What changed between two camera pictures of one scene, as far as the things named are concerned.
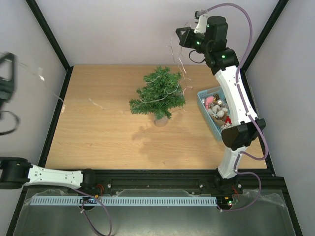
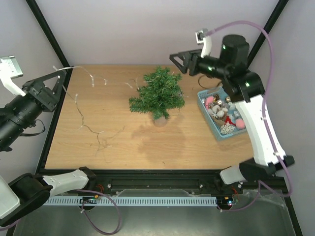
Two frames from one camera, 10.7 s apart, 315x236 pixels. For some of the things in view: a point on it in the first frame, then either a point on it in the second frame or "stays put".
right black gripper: (189, 39) → (192, 63)
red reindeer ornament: (228, 119) stays put
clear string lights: (63, 107) → (82, 120)
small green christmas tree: (161, 95) stays put
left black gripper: (6, 84) → (38, 88)
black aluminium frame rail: (260, 181) stays put
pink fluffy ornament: (209, 100) stays put
